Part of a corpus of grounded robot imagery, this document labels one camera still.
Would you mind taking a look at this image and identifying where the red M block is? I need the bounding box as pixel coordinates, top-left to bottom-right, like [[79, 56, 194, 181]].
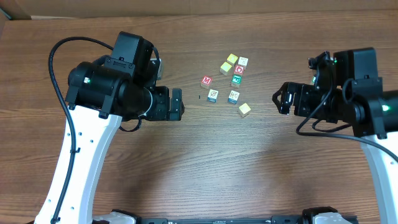
[[200, 76, 213, 89]]

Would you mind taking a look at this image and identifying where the yellow plain wooden block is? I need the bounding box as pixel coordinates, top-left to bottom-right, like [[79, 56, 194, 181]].
[[238, 103, 251, 118]]

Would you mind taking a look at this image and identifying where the white block blue H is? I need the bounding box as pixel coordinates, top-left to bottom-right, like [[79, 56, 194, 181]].
[[228, 90, 240, 104]]

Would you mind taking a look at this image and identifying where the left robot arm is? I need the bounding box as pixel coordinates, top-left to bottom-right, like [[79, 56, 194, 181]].
[[35, 32, 184, 224]]

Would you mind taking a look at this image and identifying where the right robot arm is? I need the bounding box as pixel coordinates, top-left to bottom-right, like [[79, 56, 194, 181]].
[[272, 47, 397, 223]]

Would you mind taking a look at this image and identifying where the white block blue side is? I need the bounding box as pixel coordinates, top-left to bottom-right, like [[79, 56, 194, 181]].
[[208, 89, 219, 103]]

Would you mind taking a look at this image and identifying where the green picture block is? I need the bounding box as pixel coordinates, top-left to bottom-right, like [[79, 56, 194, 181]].
[[231, 75, 242, 88]]

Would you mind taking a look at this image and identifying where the red circle block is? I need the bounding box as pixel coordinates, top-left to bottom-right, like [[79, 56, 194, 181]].
[[234, 65, 245, 75]]

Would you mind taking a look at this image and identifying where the white block top right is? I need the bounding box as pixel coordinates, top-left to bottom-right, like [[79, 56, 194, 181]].
[[238, 57, 248, 69]]

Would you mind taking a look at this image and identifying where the yellow block lower left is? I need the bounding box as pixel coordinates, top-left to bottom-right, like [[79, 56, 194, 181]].
[[220, 62, 233, 75]]

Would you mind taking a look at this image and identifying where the yellow block upper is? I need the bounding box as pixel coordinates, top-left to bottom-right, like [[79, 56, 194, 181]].
[[226, 54, 239, 65]]

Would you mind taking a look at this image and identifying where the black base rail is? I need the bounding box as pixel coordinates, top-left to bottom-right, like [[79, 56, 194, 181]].
[[93, 207, 359, 224]]

